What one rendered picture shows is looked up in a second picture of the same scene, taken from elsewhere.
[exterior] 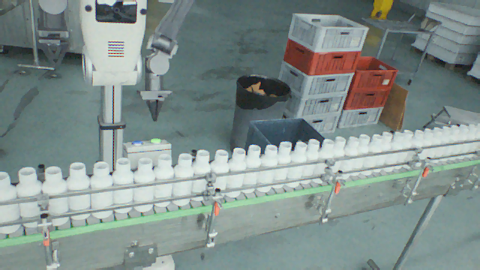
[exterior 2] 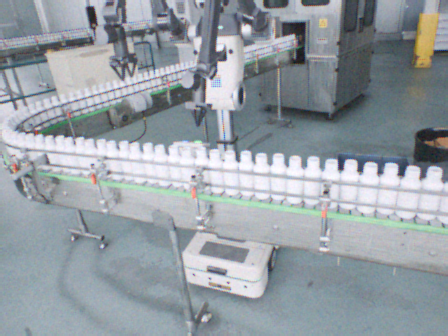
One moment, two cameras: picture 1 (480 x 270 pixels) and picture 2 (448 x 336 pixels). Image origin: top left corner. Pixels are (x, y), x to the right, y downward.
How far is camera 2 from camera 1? 0.95 m
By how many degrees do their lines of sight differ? 47
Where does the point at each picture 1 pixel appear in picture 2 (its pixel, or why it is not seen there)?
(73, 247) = (121, 196)
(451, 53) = not seen: outside the picture
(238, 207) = (230, 204)
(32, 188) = (101, 151)
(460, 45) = not seen: outside the picture
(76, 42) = (313, 102)
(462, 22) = not seen: outside the picture
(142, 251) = (162, 217)
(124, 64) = (222, 93)
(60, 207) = (113, 166)
